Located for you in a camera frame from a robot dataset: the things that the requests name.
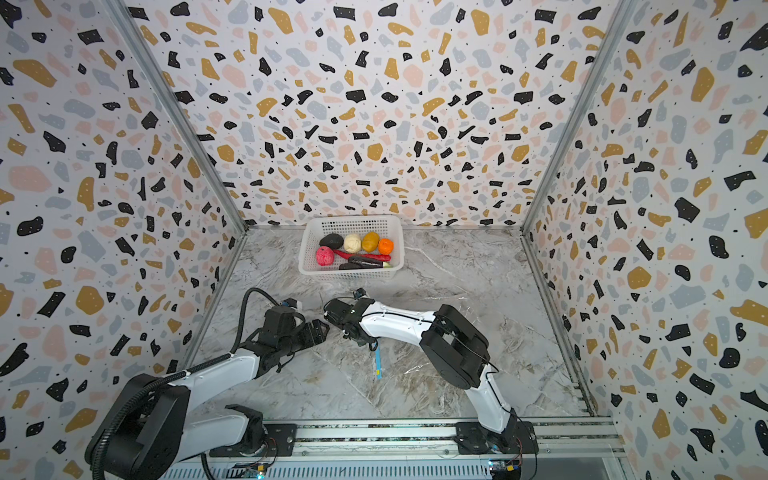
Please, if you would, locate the yellow toy lemon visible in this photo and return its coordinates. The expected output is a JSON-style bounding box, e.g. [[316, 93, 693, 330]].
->
[[361, 232, 380, 253]]

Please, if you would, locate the orange toy fruit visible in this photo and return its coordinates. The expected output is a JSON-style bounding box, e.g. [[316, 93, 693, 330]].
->
[[377, 238, 394, 255]]

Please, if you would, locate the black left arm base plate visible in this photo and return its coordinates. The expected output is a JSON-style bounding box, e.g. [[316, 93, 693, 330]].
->
[[209, 423, 298, 461]]

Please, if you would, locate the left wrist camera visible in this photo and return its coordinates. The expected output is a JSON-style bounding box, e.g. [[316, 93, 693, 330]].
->
[[282, 298, 301, 311]]

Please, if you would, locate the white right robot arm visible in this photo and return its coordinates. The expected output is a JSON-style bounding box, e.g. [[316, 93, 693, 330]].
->
[[323, 295, 522, 454]]

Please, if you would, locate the pink toy fruit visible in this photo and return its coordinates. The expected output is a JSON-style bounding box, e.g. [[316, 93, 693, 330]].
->
[[315, 246, 335, 267]]

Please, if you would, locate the aluminium left corner post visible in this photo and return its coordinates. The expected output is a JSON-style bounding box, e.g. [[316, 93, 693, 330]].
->
[[103, 1, 248, 234]]

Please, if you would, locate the dark avocado toy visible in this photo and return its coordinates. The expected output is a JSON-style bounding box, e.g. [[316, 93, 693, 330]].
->
[[319, 233, 345, 250]]

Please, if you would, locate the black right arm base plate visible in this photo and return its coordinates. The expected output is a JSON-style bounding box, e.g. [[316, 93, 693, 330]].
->
[[454, 418, 539, 455]]

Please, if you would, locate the aluminium corner post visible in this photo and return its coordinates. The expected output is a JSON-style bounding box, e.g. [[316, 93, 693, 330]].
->
[[521, 0, 637, 238], [103, 1, 248, 234]]

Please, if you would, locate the clear zip top bag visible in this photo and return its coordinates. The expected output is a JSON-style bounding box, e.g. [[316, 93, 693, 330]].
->
[[369, 338, 487, 390]]

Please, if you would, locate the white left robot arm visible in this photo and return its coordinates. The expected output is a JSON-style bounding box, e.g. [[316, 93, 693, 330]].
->
[[85, 304, 329, 479]]

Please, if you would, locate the aluminium front rail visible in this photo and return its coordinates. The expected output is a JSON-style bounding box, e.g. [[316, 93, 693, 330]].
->
[[161, 417, 634, 479]]

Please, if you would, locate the red toy chili pepper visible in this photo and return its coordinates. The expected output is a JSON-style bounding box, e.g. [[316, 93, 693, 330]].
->
[[333, 250, 391, 263]]

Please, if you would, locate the white plastic basket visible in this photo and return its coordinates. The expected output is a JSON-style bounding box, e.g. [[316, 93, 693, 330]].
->
[[299, 215, 405, 281]]

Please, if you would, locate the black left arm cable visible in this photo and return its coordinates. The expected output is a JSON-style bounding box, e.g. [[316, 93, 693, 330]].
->
[[89, 287, 283, 480]]

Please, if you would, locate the aluminium right corner post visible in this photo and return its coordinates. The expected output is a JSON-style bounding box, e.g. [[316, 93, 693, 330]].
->
[[521, 0, 637, 238]]

